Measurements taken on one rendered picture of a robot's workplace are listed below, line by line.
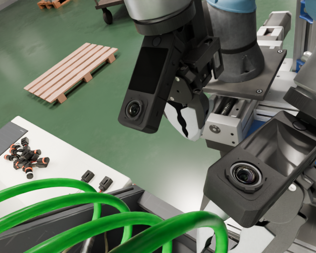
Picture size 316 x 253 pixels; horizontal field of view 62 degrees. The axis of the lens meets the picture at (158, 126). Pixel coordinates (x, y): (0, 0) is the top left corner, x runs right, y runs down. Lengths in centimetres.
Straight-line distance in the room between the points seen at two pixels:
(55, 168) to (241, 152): 73
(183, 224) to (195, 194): 158
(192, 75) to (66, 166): 62
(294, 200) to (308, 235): 117
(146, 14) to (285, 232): 25
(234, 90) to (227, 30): 16
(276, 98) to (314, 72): 62
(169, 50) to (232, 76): 50
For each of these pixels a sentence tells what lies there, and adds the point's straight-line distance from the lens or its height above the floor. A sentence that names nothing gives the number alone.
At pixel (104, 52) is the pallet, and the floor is 9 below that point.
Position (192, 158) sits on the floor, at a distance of 195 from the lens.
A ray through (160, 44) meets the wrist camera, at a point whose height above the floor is 139.
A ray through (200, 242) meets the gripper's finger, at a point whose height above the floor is 122.
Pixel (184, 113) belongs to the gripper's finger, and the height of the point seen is 128.
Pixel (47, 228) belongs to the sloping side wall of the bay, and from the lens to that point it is 57.
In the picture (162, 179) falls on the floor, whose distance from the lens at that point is 191.
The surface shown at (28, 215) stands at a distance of 32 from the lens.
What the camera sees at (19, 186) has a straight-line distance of 40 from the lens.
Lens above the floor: 152
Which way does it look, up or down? 42 degrees down
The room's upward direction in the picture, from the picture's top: 23 degrees counter-clockwise
